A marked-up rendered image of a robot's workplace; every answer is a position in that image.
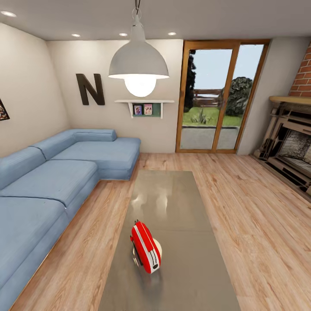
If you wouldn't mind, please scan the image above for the radio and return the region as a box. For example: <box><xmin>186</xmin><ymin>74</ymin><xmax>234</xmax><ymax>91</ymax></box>
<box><xmin>130</xmin><ymin>221</ymin><xmax>161</xmax><ymax>273</ymax></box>

